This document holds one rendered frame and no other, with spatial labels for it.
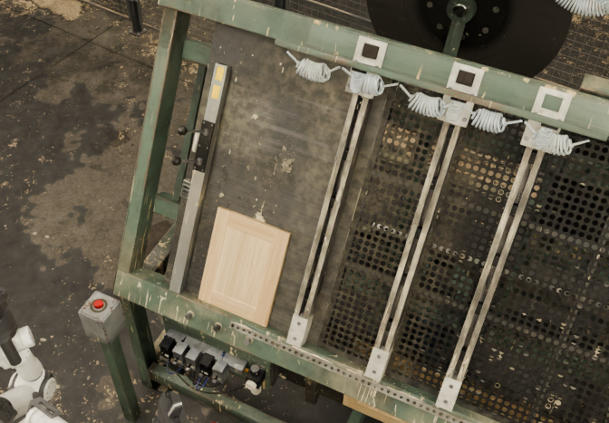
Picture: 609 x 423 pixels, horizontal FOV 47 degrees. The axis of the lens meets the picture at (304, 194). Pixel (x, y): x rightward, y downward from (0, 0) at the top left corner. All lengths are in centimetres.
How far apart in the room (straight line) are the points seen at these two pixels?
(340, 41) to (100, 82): 338
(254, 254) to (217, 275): 20
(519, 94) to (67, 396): 263
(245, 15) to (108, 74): 319
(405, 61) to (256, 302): 112
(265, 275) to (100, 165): 234
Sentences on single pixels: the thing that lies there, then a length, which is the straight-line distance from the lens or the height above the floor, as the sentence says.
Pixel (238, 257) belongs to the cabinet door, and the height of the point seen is 109.
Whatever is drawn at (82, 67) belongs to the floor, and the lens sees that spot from 577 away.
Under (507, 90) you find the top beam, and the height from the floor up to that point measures 192.
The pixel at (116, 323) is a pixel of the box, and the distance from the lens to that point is 299.
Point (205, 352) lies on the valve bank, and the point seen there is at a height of 76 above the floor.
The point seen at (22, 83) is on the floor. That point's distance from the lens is 572.
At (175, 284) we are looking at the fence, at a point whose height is 93.
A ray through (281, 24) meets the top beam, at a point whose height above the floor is 193.
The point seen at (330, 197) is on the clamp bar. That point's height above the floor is 145.
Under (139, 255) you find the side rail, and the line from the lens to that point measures 305.
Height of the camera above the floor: 326
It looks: 46 degrees down
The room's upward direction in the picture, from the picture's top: 2 degrees clockwise
